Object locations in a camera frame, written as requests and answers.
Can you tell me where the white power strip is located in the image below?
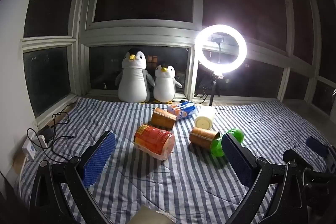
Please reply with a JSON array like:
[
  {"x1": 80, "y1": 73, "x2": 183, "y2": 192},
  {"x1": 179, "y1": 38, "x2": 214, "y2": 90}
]
[{"x1": 22, "y1": 134, "x2": 50, "y2": 162}]

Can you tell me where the white window frame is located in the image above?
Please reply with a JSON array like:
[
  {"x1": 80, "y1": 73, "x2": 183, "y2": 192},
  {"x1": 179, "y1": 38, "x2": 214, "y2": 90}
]
[{"x1": 21, "y1": 0, "x2": 336, "y2": 126}]

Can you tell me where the red instant noodle cup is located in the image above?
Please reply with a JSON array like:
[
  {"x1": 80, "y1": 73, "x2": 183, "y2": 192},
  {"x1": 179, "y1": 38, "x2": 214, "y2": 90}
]
[{"x1": 134, "y1": 123, "x2": 176, "y2": 161}]

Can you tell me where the black light tripod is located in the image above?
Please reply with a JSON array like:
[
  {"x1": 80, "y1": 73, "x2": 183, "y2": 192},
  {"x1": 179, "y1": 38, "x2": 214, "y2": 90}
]
[{"x1": 207, "y1": 73, "x2": 221, "y2": 107}]

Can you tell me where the black charger plug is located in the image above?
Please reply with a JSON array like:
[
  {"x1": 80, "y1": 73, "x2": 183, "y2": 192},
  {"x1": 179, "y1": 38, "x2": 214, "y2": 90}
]
[{"x1": 37, "y1": 125, "x2": 54, "y2": 145}]

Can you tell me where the small penguin plush toy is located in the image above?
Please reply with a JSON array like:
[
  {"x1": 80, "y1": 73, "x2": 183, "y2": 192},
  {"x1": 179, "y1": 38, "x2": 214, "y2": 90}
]
[{"x1": 153, "y1": 65, "x2": 183, "y2": 104}]

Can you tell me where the striped blanket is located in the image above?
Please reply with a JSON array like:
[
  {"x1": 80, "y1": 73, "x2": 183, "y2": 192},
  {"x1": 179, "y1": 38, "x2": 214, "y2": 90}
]
[{"x1": 19, "y1": 96, "x2": 336, "y2": 224}]

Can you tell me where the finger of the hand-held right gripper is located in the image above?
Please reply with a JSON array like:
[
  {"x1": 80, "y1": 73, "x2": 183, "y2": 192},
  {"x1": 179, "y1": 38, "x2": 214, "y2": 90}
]
[{"x1": 305, "y1": 136, "x2": 331, "y2": 159}]

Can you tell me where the blue snack packet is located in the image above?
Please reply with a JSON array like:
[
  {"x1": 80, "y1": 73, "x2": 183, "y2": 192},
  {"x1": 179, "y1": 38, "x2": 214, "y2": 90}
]
[{"x1": 167, "y1": 101, "x2": 197, "y2": 121}]

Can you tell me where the large penguin plush toy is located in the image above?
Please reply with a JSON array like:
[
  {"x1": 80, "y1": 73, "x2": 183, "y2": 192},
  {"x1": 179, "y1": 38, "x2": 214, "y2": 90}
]
[{"x1": 115, "y1": 48, "x2": 156, "y2": 103}]

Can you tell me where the black charger cable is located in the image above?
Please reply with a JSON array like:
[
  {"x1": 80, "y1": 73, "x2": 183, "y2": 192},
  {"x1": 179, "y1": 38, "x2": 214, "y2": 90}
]
[{"x1": 42, "y1": 103, "x2": 77, "y2": 157}]

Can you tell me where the white plastic cup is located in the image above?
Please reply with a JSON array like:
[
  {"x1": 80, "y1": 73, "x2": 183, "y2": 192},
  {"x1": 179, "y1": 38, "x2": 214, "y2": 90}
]
[{"x1": 194, "y1": 107, "x2": 216, "y2": 130}]

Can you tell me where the brown cardboard piece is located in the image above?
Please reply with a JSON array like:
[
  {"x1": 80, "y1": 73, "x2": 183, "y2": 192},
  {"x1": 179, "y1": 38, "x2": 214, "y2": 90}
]
[{"x1": 128, "y1": 205, "x2": 181, "y2": 224}]

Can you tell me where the brown paper cup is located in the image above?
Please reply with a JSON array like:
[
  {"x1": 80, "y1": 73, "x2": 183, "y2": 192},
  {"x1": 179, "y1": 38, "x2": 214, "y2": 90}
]
[
  {"x1": 189, "y1": 127, "x2": 220, "y2": 150},
  {"x1": 151, "y1": 107, "x2": 176, "y2": 130}
]

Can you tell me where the black ring light cable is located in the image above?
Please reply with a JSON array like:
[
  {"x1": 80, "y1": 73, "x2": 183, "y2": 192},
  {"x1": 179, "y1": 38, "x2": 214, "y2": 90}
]
[{"x1": 194, "y1": 82, "x2": 212, "y2": 105}]

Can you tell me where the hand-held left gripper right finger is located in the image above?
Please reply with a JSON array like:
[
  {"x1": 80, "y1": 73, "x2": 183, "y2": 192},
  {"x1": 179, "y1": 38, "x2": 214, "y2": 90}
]
[{"x1": 221, "y1": 133, "x2": 308, "y2": 224}]

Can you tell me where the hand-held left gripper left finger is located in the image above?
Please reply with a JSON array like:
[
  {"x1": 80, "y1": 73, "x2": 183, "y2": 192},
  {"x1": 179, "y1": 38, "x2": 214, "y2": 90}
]
[{"x1": 29, "y1": 131, "x2": 116, "y2": 224}]

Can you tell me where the phone holder on gooseneck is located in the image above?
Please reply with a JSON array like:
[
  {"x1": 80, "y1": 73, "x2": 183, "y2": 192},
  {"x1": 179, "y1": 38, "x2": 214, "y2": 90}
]
[{"x1": 209, "y1": 33, "x2": 224, "y2": 73}]

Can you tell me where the white power strip cable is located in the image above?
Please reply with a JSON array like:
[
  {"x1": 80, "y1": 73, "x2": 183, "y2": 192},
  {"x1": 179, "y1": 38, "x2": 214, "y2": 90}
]
[{"x1": 15, "y1": 158, "x2": 30, "y2": 197}]

